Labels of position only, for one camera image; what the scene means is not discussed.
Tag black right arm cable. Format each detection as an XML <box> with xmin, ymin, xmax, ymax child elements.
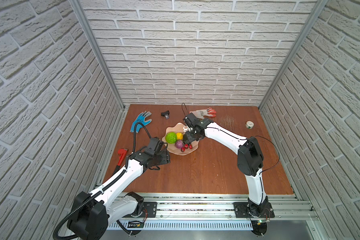
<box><xmin>181</xmin><ymin>102</ymin><xmax>281</xmax><ymax>175</ymax></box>

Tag white tape roll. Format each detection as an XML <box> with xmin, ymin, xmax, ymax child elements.
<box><xmin>246</xmin><ymin>121</ymin><xmax>255</xmax><ymax>129</ymax></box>

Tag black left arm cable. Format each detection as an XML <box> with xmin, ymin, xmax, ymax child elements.
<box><xmin>52</xmin><ymin>121</ymin><xmax>152</xmax><ymax>240</ymax></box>

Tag pink wavy fruit bowl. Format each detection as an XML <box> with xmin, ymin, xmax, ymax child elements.
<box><xmin>162</xmin><ymin>123</ymin><xmax>199</xmax><ymax>156</ymax></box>

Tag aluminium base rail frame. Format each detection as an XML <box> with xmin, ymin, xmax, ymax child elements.
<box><xmin>139</xmin><ymin>193</ymin><xmax>328</xmax><ymax>240</ymax></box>

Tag green bumpy fake fruit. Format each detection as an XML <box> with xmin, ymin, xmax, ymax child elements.
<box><xmin>165</xmin><ymin>132</ymin><xmax>178</xmax><ymax>144</ymax></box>

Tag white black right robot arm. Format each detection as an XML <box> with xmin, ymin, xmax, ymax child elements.
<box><xmin>183</xmin><ymin>113</ymin><xmax>269</xmax><ymax>217</ymax></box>

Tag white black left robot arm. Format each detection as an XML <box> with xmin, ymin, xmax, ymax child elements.
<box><xmin>53</xmin><ymin>138</ymin><xmax>170</xmax><ymax>240</ymax></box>

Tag yellow fake lemon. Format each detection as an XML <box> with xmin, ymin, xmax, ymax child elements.
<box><xmin>176</xmin><ymin>133</ymin><xmax>184</xmax><ymax>140</ymax></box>

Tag blue grey work glove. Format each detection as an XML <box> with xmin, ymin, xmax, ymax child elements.
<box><xmin>130</xmin><ymin>111</ymin><xmax>152</xmax><ymax>133</ymax></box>

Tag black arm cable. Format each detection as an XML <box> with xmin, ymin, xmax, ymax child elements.
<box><xmin>52</xmin><ymin>121</ymin><xmax>152</xmax><ymax>240</ymax></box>
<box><xmin>181</xmin><ymin>102</ymin><xmax>281</xmax><ymax>175</ymax></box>

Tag white red work glove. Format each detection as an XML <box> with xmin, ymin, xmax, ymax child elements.
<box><xmin>190</xmin><ymin>108</ymin><xmax>217</xmax><ymax>119</ymax></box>

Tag small black clip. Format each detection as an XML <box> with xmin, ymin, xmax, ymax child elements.
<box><xmin>161</xmin><ymin>111</ymin><xmax>170</xmax><ymax>120</ymax></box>

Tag red handled tool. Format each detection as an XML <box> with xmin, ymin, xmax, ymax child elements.
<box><xmin>113</xmin><ymin>149</ymin><xmax>128</xmax><ymax>174</ymax></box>

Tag purple fake passion fruit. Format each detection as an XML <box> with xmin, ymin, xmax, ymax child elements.
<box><xmin>175</xmin><ymin>140</ymin><xmax>185</xmax><ymax>149</ymax></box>

